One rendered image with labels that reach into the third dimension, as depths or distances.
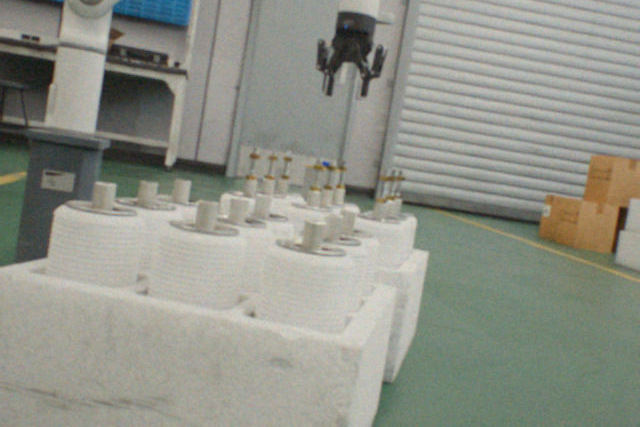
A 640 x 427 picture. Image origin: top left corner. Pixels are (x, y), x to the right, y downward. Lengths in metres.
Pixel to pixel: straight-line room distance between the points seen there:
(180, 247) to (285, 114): 5.84
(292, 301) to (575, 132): 6.58
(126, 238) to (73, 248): 0.05
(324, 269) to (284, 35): 5.93
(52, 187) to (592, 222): 4.01
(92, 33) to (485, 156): 5.56
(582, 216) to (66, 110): 3.95
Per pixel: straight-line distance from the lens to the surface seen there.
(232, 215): 0.95
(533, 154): 7.16
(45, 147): 1.64
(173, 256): 0.82
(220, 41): 6.64
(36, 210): 1.65
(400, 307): 1.29
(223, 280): 0.82
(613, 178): 5.21
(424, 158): 6.81
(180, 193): 1.10
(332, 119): 6.68
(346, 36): 1.50
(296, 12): 6.71
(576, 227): 5.16
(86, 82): 1.65
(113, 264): 0.86
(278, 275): 0.79
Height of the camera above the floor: 0.36
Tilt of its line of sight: 3 degrees down
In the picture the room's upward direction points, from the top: 9 degrees clockwise
